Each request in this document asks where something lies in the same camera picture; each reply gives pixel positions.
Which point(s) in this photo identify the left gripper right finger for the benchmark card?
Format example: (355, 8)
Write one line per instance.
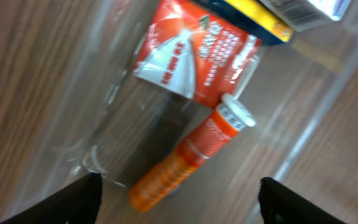
(280, 205)

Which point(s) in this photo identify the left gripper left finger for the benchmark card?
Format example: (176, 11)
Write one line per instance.
(77, 203)

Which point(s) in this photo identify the orange effervescent tablet tube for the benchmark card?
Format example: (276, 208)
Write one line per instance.
(225, 122)

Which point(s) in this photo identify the red medicine box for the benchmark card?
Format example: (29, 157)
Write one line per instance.
(194, 53)

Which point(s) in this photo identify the blue medicine box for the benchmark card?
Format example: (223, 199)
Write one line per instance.
(253, 17)

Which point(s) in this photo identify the white medicine box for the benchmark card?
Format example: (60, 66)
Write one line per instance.
(301, 15)

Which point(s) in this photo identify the clear plastic container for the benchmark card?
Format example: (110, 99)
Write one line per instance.
(110, 122)

